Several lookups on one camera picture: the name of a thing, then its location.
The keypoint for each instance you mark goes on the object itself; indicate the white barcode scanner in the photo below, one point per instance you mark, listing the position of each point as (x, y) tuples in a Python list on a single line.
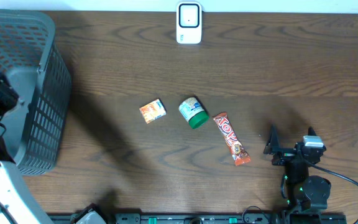
[(189, 22)]

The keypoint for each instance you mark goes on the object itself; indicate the orange Top chocolate bar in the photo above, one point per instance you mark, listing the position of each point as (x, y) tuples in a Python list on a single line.
[(238, 152)]

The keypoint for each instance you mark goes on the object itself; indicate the grey plastic mesh basket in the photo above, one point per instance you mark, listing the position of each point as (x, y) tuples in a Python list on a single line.
[(31, 62)]

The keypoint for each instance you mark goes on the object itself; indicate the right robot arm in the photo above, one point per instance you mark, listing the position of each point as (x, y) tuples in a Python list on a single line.
[(307, 195)]

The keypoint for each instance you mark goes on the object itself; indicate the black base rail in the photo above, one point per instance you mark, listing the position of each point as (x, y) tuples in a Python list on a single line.
[(253, 215)]

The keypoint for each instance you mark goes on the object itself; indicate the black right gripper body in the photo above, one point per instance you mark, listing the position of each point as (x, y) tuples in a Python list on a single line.
[(283, 158)]

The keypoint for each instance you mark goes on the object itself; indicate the green-lidded white jar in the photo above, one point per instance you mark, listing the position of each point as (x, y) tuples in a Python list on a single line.
[(193, 112)]

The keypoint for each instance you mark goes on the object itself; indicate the orange snack packet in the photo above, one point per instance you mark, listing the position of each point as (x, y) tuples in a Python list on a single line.
[(152, 111)]

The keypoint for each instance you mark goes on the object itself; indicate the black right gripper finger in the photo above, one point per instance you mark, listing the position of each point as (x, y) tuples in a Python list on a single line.
[(272, 146), (311, 131)]

